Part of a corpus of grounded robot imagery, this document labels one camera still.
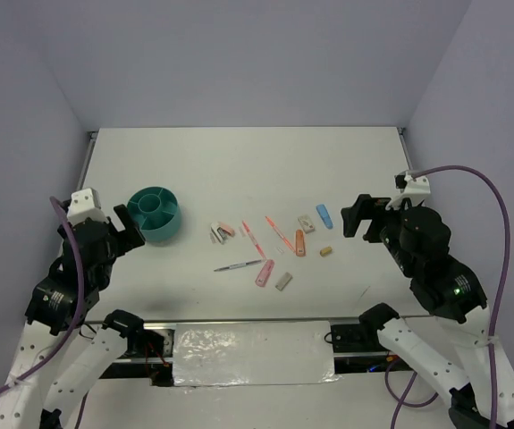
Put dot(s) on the red gel pen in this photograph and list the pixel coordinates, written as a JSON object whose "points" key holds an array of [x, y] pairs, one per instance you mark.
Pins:
{"points": [[253, 240]]}

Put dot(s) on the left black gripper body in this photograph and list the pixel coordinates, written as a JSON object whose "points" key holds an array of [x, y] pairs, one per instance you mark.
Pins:
{"points": [[117, 249]]}

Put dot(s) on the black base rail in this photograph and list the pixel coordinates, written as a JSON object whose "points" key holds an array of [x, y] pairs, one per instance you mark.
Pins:
{"points": [[353, 350]]}

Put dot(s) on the orange gel pen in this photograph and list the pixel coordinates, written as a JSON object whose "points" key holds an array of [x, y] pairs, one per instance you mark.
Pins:
{"points": [[280, 234]]}

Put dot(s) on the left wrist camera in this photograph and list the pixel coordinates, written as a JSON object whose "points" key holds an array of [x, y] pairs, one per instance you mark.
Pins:
{"points": [[84, 203]]}

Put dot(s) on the white boxed eraser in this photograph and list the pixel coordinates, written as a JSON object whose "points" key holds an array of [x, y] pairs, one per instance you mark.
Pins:
{"points": [[306, 223]]}

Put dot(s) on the blue correction tape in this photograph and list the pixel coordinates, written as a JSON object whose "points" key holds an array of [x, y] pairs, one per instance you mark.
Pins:
{"points": [[324, 216]]}

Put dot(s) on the orange correction tape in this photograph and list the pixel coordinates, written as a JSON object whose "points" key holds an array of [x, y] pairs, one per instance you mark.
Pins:
{"points": [[300, 247]]}

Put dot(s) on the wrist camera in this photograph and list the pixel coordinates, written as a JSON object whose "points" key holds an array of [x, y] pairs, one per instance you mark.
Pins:
{"points": [[412, 190], [84, 203]]}

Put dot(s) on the silver foil sheet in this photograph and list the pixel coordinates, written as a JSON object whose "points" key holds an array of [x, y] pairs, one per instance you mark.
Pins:
{"points": [[289, 353]]}

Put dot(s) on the grey beige eraser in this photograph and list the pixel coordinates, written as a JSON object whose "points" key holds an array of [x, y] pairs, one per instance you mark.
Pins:
{"points": [[283, 281]]}

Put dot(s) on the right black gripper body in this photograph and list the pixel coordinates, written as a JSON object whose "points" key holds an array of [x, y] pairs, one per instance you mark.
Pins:
{"points": [[389, 228]]}

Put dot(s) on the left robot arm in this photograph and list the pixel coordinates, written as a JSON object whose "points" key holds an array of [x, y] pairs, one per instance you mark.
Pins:
{"points": [[37, 392]]}

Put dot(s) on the grey slim pen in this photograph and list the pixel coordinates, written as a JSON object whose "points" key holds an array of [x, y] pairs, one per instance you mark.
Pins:
{"points": [[239, 265]]}

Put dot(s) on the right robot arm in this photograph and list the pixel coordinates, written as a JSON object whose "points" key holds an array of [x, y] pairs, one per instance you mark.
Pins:
{"points": [[479, 389]]}

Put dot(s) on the pink white mini stapler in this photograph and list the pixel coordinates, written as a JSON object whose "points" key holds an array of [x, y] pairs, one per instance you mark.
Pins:
{"points": [[221, 232]]}

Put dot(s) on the pink correction tape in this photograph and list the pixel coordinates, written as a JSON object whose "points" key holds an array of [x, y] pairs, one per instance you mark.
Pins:
{"points": [[264, 274]]}

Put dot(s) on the small tan eraser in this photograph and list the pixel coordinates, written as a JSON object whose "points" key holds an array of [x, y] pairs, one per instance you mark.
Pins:
{"points": [[326, 251]]}

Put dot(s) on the teal round divided organizer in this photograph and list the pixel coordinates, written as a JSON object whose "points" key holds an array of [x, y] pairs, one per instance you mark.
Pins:
{"points": [[157, 213]]}

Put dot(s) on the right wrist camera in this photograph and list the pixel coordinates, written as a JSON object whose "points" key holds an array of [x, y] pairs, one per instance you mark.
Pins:
{"points": [[412, 190]]}

